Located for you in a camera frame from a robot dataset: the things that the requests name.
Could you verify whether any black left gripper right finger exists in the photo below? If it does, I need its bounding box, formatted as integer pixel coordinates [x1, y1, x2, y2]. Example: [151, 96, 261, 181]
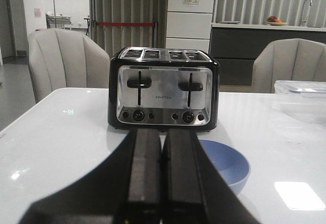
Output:
[162, 129, 258, 223]

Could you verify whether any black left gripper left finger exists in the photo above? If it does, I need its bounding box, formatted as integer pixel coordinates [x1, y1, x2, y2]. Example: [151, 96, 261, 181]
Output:
[20, 129, 161, 223]

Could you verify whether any blue bowl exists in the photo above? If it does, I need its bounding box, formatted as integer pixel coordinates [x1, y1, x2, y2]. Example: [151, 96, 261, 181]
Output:
[200, 139, 251, 195]

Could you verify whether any black chrome four-slot toaster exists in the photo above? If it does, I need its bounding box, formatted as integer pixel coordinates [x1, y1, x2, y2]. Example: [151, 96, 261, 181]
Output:
[107, 47, 220, 131]

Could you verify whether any clear plastic storage container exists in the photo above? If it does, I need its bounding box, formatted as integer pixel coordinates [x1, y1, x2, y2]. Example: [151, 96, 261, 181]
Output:
[273, 80, 325, 124]

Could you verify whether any beige armchair left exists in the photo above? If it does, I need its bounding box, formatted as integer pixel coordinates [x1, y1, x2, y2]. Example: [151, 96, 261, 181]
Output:
[28, 29, 110, 102]

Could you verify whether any beige armchair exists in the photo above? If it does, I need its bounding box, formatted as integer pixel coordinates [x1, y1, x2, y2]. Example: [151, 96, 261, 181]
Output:
[252, 38, 325, 93]
[28, 29, 110, 102]

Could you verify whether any grey kitchen counter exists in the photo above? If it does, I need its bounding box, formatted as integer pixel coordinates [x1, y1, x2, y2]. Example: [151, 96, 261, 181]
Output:
[209, 23, 325, 86]

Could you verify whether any beige armchair right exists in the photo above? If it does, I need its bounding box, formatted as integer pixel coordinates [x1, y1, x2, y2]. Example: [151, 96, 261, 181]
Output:
[252, 38, 325, 93]

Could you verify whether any red barrier belt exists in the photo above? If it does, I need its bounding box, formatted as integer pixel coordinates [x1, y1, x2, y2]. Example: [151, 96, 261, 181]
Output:
[91, 20, 156, 27]

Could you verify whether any white refrigerator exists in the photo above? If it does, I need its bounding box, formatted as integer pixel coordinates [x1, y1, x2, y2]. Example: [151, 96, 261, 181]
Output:
[166, 0, 214, 52]

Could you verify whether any fruit bowl on counter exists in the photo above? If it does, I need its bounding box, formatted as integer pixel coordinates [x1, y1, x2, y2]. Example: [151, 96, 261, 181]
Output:
[265, 16, 288, 26]

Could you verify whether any chrome kitchen faucet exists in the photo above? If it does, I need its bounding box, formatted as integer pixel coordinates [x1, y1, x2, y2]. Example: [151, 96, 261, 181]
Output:
[300, 0, 313, 26]

